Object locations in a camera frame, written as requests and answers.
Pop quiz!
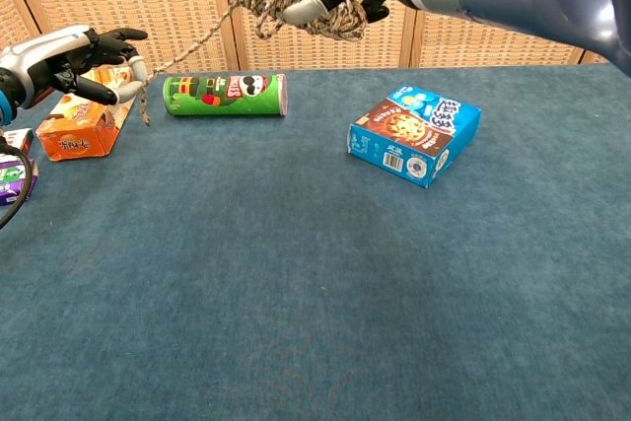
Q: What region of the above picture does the purple snack box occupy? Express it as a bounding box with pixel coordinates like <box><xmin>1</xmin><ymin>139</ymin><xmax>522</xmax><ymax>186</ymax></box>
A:
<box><xmin>0</xmin><ymin>152</ymin><xmax>39</xmax><ymax>208</ymax></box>

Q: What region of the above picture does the green Pringles can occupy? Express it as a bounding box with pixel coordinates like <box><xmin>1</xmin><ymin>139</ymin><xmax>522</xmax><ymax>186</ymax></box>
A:
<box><xmin>162</xmin><ymin>73</ymin><xmax>289</xmax><ymax>118</ymax></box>

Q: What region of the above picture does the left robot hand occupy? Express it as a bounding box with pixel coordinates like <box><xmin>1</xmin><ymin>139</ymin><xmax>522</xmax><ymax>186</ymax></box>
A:
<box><xmin>0</xmin><ymin>24</ymin><xmax>149</xmax><ymax>111</ymax></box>

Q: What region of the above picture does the orange biscuit box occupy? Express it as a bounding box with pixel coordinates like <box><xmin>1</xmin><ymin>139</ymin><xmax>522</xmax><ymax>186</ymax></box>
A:
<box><xmin>35</xmin><ymin>65</ymin><xmax>137</xmax><ymax>163</ymax></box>

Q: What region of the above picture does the blue felt table cloth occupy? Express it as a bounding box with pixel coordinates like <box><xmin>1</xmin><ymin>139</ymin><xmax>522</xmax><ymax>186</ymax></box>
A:
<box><xmin>0</xmin><ymin>64</ymin><xmax>631</xmax><ymax>421</ymax></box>

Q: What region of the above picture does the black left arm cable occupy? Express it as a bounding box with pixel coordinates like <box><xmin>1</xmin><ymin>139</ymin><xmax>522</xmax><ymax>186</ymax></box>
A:
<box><xmin>0</xmin><ymin>137</ymin><xmax>34</xmax><ymax>230</ymax></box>

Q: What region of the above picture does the blue cookie box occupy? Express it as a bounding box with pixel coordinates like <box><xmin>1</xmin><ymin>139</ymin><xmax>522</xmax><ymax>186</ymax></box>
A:
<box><xmin>347</xmin><ymin>84</ymin><xmax>482</xmax><ymax>189</ymax></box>

